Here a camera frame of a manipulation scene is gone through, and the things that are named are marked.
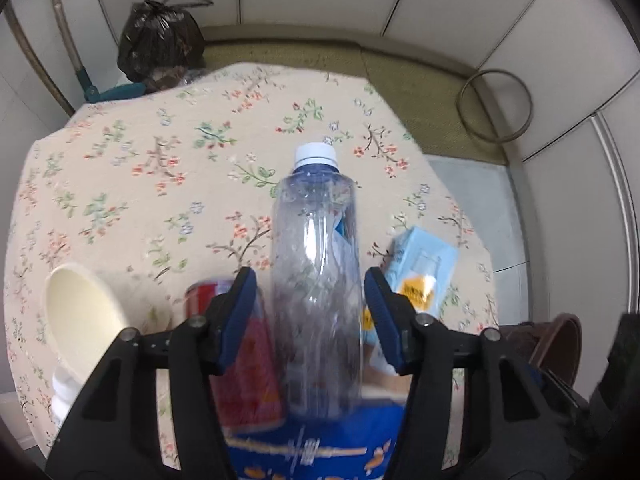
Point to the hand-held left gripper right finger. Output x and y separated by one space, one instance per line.
385 325

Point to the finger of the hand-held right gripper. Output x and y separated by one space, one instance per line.
565 392

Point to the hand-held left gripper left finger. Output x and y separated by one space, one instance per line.
237 320

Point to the clear plastic bottle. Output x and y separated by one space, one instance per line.
315 260

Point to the black trash bag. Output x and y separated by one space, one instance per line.
155 35

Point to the red drink can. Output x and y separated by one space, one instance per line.
250 385

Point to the light blue carton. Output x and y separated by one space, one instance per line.
425 265

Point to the blue snack packet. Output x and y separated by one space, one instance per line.
320 450

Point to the cream plastic bowl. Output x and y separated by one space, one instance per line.
80 310

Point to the floral tablecloth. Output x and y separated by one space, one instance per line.
125 185

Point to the olive floor mat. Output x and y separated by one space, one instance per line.
400 85

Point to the clear plastic bag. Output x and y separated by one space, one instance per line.
170 80

